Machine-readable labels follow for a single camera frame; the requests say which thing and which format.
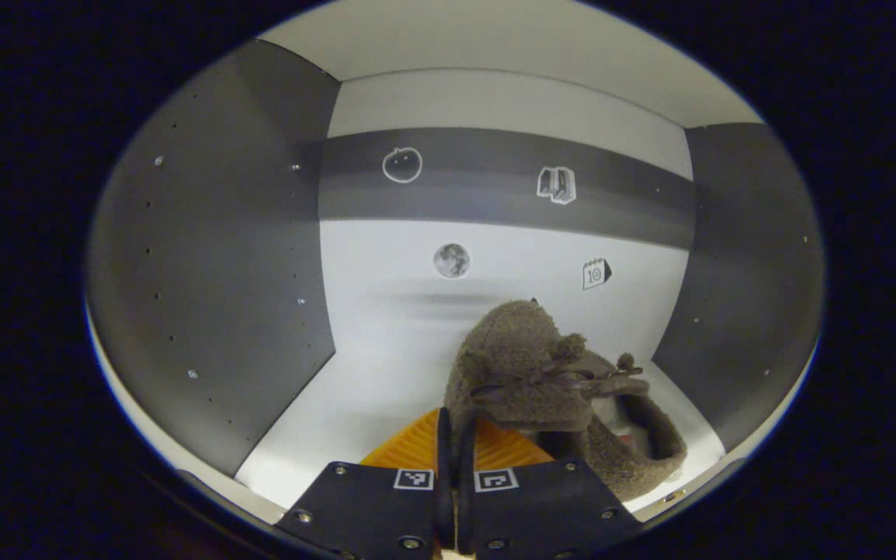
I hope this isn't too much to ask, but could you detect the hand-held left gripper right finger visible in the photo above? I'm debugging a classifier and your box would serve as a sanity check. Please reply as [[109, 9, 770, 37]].
[[456, 418, 643, 560]]

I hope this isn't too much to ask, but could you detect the white shoe cabinet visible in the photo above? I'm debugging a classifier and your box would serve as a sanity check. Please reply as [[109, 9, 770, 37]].
[[86, 0, 826, 530]]

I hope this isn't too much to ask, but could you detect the brown fuzzy shoe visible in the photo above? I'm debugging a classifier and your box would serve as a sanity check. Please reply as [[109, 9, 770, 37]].
[[572, 352, 688, 502], [444, 299, 600, 467]]

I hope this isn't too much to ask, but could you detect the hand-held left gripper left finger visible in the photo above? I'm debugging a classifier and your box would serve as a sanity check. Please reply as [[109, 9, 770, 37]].
[[275, 408, 453, 560]]

